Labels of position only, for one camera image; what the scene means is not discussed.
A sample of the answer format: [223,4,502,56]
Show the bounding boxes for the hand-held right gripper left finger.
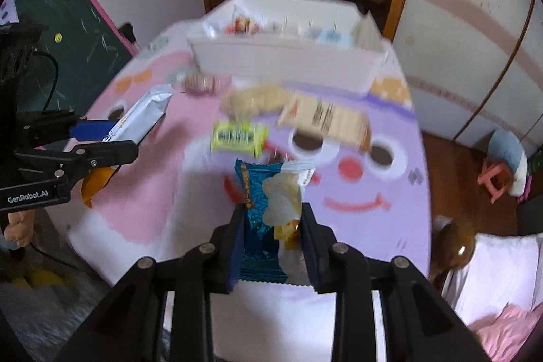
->
[55,203,247,362]

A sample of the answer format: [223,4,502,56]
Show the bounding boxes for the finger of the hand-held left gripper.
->
[15,138,140,187]
[25,110,117,143]

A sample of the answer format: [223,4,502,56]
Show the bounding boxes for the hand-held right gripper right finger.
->
[299,202,488,362]

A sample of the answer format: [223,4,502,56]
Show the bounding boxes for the blue white snack packet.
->
[223,159,318,286]

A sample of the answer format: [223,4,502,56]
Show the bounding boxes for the white orange snack packet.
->
[80,84,174,210]

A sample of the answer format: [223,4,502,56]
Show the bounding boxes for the red stick packet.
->
[223,174,240,204]

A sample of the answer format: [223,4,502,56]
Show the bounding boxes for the small gold candy packet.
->
[178,71,217,95]

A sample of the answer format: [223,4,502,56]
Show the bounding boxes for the green snack packet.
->
[211,120,270,159]

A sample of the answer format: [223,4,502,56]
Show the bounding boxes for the beige wafer packet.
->
[278,93,373,153]

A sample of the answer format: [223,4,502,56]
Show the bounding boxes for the clear packet pale crackers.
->
[221,81,298,121]

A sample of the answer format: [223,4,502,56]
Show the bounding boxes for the red orange snack packet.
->
[225,16,257,36]

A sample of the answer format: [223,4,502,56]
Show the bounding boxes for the white plastic bin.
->
[186,0,389,95]

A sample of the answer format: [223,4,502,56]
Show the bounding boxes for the person's left hand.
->
[4,209,35,248]

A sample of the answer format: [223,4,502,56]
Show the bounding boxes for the black chalkboard knob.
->
[120,22,138,44]

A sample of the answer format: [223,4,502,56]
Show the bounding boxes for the grey rug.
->
[0,252,128,362]

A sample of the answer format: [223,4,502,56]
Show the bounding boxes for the wooden bedpost knob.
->
[430,218,476,282]

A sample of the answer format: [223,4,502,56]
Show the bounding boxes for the white dotted board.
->
[0,0,20,25]

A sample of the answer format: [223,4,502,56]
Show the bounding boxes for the white pillow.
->
[441,232,543,326]

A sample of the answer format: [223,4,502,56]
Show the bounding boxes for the pink plastic stool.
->
[479,160,516,204]

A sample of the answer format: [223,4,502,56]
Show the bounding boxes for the pink quilt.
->
[467,303,543,362]

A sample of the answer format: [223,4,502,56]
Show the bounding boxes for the black box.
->
[518,194,543,235]

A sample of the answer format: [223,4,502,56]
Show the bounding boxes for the floral wardrobe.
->
[390,0,543,151]

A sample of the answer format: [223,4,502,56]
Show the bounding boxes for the black cable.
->
[32,49,60,112]

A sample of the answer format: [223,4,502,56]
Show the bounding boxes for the green chalkboard pink frame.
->
[0,0,141,112]

